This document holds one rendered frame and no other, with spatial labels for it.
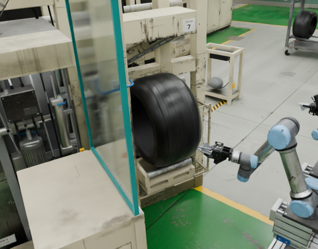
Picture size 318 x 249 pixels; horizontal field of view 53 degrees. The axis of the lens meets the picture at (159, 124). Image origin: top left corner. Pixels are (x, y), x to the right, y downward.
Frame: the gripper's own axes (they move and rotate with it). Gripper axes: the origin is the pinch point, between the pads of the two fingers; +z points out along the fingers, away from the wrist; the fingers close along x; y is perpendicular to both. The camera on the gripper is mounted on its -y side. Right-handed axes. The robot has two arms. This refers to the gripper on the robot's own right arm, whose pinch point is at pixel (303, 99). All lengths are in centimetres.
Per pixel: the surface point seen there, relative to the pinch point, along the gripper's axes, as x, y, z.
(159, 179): -132, 2, -13
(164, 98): -120, -51, -13
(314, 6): 760, 203, 686
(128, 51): -120, -67, 35
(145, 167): -133, 8, 10
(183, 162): -113, 0, -11
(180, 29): -86, -74, 24
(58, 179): -186, -46, -39
